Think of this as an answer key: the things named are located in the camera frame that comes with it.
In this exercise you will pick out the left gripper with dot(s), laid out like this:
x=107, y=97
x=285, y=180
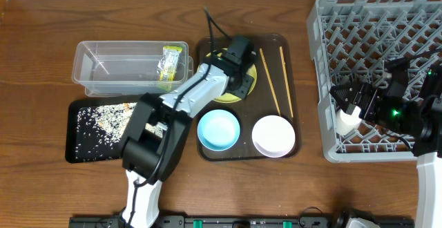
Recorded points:
x=244, y=86

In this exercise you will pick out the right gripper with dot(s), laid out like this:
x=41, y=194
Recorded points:
x=361, y=99

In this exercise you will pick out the white paper cup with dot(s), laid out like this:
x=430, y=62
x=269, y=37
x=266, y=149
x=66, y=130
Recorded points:
x=346, y=123

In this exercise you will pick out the wooden chopstick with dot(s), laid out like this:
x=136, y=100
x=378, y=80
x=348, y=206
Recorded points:
x=284, y=71
x=270, y=81

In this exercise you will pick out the yellow plate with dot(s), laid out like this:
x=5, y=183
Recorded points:
x=252, y=72

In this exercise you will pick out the green snack wrapper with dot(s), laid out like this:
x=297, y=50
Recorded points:
x=167, y=65

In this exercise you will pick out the light blue bowl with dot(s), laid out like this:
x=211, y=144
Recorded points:
x=218, y=130

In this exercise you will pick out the pink bowl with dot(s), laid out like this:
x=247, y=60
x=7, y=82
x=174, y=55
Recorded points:
x=273, y=136

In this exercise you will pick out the food scraps rice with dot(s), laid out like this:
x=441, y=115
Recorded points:
x=100, y=128

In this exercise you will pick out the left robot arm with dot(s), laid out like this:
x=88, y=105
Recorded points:
x=154, y=138

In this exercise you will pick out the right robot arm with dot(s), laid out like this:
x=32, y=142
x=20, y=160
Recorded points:
x=387, y=108

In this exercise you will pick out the grey dishwasher rack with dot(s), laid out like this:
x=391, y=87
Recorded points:
x=350, y=40

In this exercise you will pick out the brown serving tray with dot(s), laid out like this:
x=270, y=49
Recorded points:
x=259, y=102

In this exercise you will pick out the clear plastic bin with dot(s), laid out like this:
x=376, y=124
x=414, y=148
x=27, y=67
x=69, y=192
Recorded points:
x=113, y=68

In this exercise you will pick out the black tray bin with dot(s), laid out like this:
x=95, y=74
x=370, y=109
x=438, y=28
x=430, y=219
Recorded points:
x=71, y=135

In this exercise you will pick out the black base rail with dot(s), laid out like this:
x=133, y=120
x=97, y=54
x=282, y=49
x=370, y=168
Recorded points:
x=311, y=217

